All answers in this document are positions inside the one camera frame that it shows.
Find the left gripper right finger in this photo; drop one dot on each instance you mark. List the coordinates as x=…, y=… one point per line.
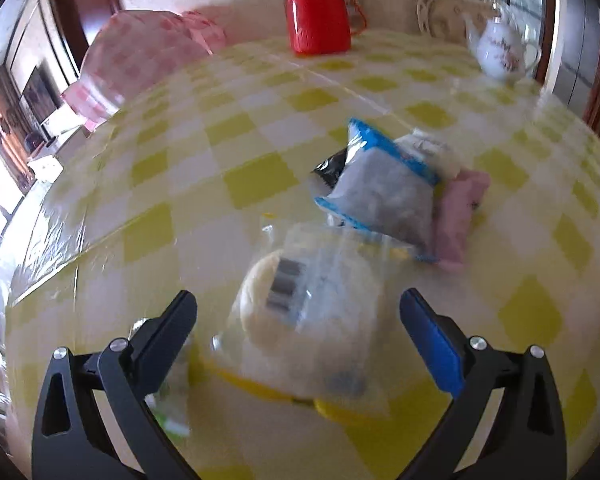
x=527, y=439

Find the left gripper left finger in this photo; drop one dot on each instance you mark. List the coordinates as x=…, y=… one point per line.
x=70, y=440

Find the white bun clear bag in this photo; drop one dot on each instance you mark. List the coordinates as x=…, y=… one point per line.
x=310, y=316

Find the green white small packet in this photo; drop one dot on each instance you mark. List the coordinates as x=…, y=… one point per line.
x=169, y=402

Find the pink snack packet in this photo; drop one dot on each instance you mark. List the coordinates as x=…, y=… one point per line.
x=453, y=212

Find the yellow checkered tablecloth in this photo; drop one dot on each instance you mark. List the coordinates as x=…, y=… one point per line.
x=297, y=197

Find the blue clear seed bag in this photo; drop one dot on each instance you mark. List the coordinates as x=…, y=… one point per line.
x=384, y=189

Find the white floral teapot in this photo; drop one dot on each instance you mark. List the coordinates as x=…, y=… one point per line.
x=500, y=49

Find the pink checkered covered chair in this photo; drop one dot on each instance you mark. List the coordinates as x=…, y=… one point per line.
x=133, y=52

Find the white ornate chair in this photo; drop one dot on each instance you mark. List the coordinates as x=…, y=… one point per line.
x=444, y=19

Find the red thermos jug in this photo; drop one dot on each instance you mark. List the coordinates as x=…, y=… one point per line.
x=322, y=27

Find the wall mounted television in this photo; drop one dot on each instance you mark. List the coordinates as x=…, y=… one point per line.
x=40, y=96

